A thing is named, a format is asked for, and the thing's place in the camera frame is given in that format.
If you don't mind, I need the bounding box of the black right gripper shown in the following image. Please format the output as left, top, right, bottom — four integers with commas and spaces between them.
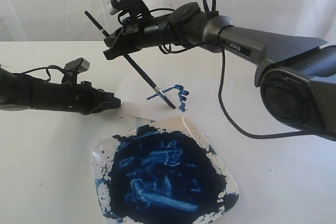
103, 16, 176, 60

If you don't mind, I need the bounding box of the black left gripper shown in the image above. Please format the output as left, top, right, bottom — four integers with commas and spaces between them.
31, 78, 121, 115

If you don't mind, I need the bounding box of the black paintbrush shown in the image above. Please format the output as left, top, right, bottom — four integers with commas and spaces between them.
85, 10, 176, 109

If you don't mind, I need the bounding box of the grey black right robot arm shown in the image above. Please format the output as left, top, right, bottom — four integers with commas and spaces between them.
104, 2, 335, 141

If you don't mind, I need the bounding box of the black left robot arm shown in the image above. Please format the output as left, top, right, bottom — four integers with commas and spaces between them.
1, 69, 121, 115

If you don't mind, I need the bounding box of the white paper sheet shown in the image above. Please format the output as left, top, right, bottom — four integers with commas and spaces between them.
114, 68, 237, 141

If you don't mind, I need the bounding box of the white plate with blue paint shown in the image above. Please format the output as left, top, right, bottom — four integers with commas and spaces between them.
91, 116, 239, 223

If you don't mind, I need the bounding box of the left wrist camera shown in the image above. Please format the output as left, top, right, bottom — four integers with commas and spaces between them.
64, 58, 90, 74

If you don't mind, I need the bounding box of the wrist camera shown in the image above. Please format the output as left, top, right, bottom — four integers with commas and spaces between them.
107, 0, 152, 23
64, 58, 90, 74

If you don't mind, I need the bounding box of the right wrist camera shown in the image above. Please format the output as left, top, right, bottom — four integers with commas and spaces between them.
107, 0, 152, 23

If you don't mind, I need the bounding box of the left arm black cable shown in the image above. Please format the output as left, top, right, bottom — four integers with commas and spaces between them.
23, 64, 79, 91

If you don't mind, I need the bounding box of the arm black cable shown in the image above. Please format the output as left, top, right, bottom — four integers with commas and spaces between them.
115, 0, 310, 140
23, 64, 79, 91

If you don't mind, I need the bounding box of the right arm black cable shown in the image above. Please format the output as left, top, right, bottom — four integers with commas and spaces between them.
115, 0, 310, 140

